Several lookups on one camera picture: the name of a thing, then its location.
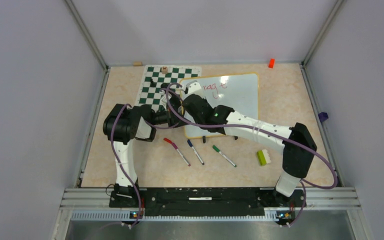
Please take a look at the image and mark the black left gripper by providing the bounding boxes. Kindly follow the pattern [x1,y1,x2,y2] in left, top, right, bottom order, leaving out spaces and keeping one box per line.
[149,104,191,129]

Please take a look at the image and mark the red marker cap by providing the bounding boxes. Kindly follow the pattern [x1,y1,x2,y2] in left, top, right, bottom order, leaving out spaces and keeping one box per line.
[163,138,173,144]

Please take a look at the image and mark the yellow framed whiteboard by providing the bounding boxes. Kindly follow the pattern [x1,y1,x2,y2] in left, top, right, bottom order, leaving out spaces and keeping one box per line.
[179,72,260,139]

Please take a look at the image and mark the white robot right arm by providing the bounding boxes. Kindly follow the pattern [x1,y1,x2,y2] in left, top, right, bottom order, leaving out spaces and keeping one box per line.
[182,94,317,206]

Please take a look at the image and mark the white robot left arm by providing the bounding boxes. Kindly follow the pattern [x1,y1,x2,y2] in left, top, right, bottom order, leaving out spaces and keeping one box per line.
[102,104,185,207]

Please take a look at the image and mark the purple capped marker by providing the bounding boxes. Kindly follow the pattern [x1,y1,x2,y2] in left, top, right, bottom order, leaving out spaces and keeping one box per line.
[171,142,191,167]

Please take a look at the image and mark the blue capped marker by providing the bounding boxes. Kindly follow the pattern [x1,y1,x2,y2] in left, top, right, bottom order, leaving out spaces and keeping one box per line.
[187,139,205,166]

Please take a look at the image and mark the green capped marker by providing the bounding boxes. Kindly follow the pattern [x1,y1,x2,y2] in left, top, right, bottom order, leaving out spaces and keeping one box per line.
[212,145,237,168]

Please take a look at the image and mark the green white chess mat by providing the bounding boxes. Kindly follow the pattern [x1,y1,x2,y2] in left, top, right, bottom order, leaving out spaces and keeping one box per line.
[134,64,202,111]

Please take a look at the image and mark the wooden chess piece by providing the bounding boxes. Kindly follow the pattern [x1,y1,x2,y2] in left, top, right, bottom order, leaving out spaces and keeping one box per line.
[161,66,168,74]

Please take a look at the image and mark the small wooden block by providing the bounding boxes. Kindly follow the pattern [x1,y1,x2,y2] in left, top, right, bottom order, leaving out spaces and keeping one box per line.
[133,61,143,67]

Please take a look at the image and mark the green white lego brick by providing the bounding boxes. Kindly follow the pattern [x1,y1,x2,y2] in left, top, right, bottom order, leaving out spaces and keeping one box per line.
[256,149,272,167]

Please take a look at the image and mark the orange block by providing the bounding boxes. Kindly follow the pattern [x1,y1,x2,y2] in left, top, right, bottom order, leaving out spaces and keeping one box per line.
[268,58,276,69]

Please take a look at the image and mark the purple block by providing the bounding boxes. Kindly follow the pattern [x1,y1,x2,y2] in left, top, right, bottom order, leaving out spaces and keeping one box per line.
[318,112,329,123]

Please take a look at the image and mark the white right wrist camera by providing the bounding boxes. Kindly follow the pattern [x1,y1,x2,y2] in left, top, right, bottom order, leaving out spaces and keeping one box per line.
[184,80,206,99]

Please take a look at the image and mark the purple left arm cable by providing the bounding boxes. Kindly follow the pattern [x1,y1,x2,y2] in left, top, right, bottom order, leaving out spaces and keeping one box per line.
[110,86,187,229]

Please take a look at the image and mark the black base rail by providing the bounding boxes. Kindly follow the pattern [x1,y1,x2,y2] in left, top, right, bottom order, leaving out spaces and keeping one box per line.
[109,187,304,217]

